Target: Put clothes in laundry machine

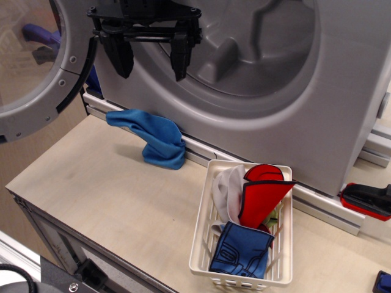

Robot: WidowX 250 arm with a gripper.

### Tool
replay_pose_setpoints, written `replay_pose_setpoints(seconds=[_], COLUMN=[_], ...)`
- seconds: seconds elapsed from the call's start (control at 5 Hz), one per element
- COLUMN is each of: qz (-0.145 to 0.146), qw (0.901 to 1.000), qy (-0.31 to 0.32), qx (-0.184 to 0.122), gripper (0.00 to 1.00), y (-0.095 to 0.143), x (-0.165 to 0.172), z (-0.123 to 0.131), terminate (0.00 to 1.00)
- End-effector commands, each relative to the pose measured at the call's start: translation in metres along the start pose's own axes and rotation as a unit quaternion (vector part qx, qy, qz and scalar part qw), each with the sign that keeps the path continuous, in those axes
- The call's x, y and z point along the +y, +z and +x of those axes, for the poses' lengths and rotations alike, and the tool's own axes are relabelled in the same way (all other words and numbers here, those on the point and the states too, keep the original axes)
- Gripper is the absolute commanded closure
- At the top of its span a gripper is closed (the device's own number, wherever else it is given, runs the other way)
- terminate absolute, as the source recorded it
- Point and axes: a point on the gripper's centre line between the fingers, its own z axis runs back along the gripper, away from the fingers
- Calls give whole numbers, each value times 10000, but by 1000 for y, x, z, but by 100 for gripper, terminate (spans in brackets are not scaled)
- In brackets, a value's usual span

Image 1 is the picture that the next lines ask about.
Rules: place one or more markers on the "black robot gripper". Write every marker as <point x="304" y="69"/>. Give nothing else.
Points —
<point x="146" y="21"/>

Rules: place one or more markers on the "blue clamp behind door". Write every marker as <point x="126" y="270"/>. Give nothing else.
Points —
<point x="35" y="33"/>

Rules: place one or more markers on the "blue jeans print cloth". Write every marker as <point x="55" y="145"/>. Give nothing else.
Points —
<point x="241" y="251"/>

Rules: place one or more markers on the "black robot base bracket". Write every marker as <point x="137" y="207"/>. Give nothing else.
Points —
<point x="73" y="277"/>

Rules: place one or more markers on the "round transparent washer door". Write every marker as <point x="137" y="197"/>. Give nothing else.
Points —
<point x="37" y="84"/>

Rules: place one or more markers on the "green cloth piece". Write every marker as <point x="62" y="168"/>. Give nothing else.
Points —
<point x="274" y="216"/>

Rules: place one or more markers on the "red cloth with black trim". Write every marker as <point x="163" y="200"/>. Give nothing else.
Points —
<point x="263" y="189"/>

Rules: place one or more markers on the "grey toy washing machine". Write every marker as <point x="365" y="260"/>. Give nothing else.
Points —
<point x="297" y="83"/>

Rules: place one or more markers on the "aluminium table frame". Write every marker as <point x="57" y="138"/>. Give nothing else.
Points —
<point x="82" y="257"/>

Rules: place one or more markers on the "blue cloth on table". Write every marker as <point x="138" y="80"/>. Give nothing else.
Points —
<point x="164" y="144"/>

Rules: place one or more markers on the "blue black clamp corner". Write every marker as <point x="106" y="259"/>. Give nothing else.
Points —
<point x="382" y="283"/>

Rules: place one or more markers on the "grey white cloth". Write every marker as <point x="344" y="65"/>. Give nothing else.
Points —
<point x="227" y="192"/>

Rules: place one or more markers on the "red black clamp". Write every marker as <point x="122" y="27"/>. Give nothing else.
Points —
<point x="367" y="200"/>

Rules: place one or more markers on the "white plastic laundry basket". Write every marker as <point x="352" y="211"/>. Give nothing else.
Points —
<point x="279" y="269"/>

